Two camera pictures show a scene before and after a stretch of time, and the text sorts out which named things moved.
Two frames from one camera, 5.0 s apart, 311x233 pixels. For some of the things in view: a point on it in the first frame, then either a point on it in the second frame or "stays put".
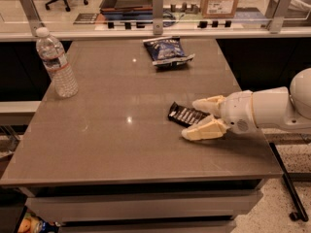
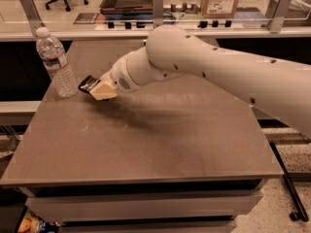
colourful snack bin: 31,223 stays put
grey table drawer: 147,206 stays put
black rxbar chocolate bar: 185,116 to 87,83
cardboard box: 220,1 stays put
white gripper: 237,112 to 119,76
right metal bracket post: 276,23 stays put
